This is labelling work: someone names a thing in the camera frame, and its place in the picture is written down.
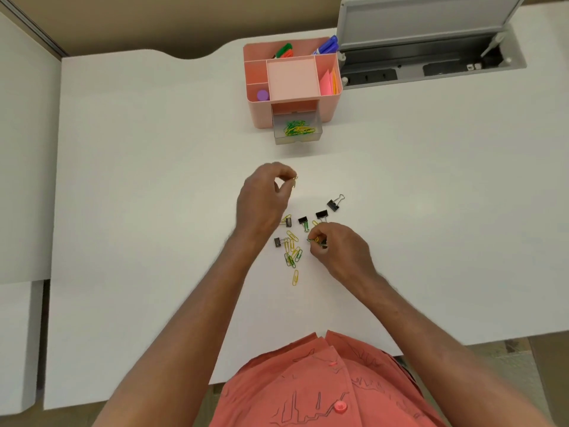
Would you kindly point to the person's right hand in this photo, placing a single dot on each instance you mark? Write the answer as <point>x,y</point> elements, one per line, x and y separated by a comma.
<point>346,255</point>

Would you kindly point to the person's left hand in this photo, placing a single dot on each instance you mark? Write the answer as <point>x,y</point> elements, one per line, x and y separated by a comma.
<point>255,208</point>

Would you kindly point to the person's right thumb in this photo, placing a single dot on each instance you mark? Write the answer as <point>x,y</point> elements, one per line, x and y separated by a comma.
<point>316,254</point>

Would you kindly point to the person's left thumb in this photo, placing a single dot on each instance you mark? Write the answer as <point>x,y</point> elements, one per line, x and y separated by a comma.
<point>284,188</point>

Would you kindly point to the person's right forearm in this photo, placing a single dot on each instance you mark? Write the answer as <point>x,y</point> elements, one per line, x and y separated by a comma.
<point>444,351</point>

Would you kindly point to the person's left forearm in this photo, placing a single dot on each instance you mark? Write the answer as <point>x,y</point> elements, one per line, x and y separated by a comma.
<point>191,333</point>

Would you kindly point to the scatter of coloured paper clips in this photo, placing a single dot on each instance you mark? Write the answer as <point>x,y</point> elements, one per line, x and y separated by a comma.
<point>292,253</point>

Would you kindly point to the clear plastic drawer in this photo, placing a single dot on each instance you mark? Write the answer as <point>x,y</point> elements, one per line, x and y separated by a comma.
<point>298,135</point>

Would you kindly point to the heap of clips in drawer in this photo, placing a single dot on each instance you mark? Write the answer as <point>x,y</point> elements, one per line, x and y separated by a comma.
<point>298,128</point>

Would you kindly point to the purple round cap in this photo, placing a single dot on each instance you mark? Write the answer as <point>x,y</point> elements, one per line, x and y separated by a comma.
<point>262,95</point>

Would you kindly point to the pink desk organizer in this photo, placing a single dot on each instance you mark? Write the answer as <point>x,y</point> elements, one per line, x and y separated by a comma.
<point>293,79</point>

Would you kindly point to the pink sticky notes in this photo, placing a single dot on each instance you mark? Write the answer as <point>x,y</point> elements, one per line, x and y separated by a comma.
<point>328,82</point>

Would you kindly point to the coral button shirt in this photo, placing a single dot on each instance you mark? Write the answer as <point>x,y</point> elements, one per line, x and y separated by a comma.
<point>320,386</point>

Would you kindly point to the red marker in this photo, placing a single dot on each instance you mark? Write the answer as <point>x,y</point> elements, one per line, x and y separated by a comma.
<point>288,54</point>

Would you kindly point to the green marker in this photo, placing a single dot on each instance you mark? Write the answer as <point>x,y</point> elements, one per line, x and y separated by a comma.
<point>283,49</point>

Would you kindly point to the black power strip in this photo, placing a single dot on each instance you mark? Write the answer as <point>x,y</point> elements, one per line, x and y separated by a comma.
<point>371,76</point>
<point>444,67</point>

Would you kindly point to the blue marker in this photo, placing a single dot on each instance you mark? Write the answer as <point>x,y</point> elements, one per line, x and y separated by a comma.
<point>327,45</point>

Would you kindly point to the white side table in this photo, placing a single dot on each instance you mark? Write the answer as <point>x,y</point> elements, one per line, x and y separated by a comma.
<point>24,173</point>

